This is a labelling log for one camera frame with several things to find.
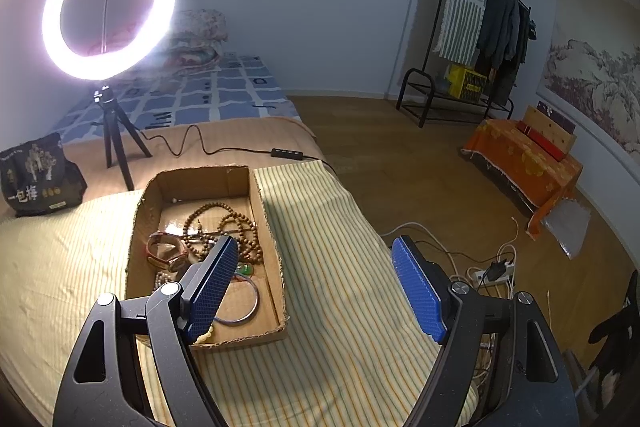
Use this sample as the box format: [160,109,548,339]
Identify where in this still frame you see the silver bangle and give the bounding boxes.
[214,274,261,325]

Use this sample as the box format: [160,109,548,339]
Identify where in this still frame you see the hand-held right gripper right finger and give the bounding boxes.
[391,234,583,427]

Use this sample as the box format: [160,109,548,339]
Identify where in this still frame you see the white power strip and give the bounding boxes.
[472,259,516,284]

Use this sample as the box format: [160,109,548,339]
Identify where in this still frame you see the black metal clothes rack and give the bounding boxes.
[396,0,533,128]

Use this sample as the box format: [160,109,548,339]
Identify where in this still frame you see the black power cable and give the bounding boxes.
[140,124,341,172]

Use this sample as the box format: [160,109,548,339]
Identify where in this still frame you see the dark grey hanging jacket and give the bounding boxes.
[475,0,521,75]

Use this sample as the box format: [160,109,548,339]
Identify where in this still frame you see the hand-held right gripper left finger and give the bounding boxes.
[52,234,240,427]

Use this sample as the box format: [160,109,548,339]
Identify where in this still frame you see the clear plastic sheet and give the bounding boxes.
[542,199,593,260]

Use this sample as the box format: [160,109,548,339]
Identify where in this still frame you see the cardboard box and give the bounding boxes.
[124,165,291,350]

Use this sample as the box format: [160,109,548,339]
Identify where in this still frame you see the wooden bead necklace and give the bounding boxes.
[181,202,261,265]

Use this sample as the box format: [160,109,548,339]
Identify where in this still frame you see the ring light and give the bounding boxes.
[41,0,178,82]

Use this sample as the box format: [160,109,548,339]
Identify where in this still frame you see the folded floral quilt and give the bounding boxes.
[85,9,231,72]

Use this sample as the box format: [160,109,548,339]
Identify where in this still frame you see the mountain wall painting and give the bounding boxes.
[535,0,640,188]

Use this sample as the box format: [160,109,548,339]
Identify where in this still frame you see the brown blanket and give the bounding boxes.
[0,114,326,220]

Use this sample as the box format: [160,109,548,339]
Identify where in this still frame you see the yellow crate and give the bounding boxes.
[446,63,488,100]

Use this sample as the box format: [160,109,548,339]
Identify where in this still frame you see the orange cloth covered bench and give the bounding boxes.
[461,118,585,240]

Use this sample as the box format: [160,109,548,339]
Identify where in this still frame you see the tan wooden box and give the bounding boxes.
[522,104,577,160]

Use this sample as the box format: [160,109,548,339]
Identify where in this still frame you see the striped hanging towel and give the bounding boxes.
[432,0,493,65]

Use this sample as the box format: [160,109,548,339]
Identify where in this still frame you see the black printed snack bag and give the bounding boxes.
[0,132,88,219]

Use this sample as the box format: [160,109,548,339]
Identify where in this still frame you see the striped yellow cloth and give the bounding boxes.
[0,159,478,427]

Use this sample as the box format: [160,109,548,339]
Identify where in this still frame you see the dark green hanging garment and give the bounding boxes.
[515,2,539,68]

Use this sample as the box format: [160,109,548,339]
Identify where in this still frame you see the black tripod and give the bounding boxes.
[91,83,153,192]

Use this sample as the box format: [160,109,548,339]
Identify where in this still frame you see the black cloth item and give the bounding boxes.
[587,269,640,408]

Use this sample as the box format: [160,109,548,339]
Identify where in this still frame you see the red flat box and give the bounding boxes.
[517,122,568,158]

